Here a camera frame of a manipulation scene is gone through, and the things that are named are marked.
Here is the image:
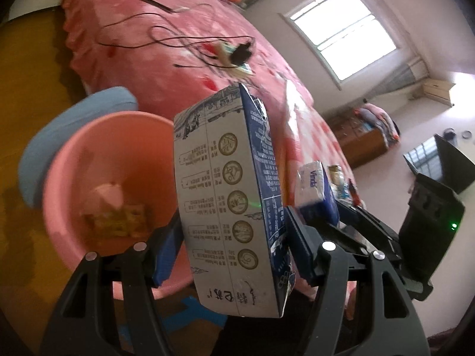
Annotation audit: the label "blue white tissue pack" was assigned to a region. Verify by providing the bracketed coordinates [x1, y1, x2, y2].
[295, 161, 340, 228]

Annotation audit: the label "blue white milk carton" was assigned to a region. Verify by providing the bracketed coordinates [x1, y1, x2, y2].
[174, 84, 294, 318]

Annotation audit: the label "pink round trash bin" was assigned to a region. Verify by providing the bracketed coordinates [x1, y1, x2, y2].
[41, 110, 194, 301]

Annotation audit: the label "black laptop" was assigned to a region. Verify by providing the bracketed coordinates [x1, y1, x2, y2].
[403, 134, 475, 194]

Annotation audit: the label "brown wooden dresser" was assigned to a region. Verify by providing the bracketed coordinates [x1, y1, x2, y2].
[328, 116, 388, 169]

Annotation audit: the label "folded blankets on dresser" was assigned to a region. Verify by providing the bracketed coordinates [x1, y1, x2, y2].
[354, 103, 400, 145]

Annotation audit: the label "blue stool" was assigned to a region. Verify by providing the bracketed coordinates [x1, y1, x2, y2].
[18, 87, 138, 208]

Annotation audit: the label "bright window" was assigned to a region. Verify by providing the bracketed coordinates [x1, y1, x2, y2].
[281, 0, 403, 90]

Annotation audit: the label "pink bed blanket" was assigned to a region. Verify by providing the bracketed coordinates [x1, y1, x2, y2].
[62, 0, 354, 203]

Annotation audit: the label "black charger plug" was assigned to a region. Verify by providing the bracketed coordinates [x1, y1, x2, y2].
[229, 42, 252, 67]

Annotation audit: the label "white power strip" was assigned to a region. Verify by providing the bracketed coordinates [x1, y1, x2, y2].
[214, 41, 254, 79]

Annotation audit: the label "black phone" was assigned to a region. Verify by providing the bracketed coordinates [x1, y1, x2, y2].
[141, 0, 175, 14]

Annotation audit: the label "black cable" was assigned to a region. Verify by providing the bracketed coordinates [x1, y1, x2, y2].
[96, 2, 257, 71]

